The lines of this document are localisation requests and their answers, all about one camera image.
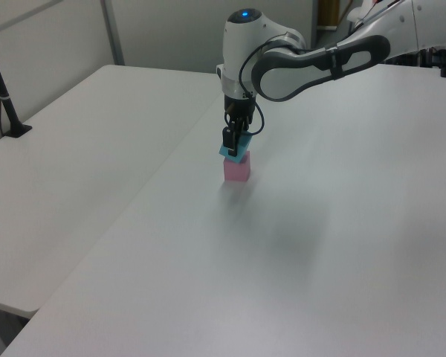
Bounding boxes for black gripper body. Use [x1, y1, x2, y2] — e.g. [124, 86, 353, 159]
[222, 94, 255, 130]

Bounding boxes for blue cube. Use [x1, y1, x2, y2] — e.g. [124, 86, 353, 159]
[218, 130, 254, 165]

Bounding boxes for pink cube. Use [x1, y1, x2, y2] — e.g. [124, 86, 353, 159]
[222, 150, 252, 184]

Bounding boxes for yellow wooden board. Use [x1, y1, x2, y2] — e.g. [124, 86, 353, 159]
[317, 0, 352, 29]

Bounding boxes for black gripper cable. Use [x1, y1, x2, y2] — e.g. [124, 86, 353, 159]
[239, 33, 308, 137]

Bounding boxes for black camera stand pole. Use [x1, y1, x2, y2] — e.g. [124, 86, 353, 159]
[0, 29, 33, 140]

